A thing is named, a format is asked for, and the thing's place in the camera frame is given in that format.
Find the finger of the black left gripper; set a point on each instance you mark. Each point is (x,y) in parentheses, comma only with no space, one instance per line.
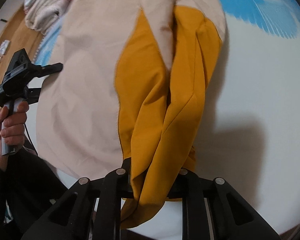
(49,69)
(32,95)

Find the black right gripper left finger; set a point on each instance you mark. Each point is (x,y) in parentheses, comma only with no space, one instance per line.
(126,188)

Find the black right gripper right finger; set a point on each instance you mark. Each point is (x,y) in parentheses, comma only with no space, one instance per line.
(185,181)

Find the beige and mustard jacket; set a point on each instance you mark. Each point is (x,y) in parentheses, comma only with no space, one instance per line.
(133,84)

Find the person's black sleeve forearm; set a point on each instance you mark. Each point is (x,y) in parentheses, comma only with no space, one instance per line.
(26,188)

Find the person's left hand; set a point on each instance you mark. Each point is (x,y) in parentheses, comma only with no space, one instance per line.
(12,129)

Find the white item on cabinet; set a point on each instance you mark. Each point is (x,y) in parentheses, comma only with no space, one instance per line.
(4,46)

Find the wooden bedside cabinet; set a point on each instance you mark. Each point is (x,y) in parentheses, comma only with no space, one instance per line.
(20,36)

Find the cream folded blanket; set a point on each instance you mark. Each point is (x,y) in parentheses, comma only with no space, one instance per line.
(41,15)

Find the white blue patterned bed sheet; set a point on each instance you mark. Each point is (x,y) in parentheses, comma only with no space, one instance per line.
(249,133)

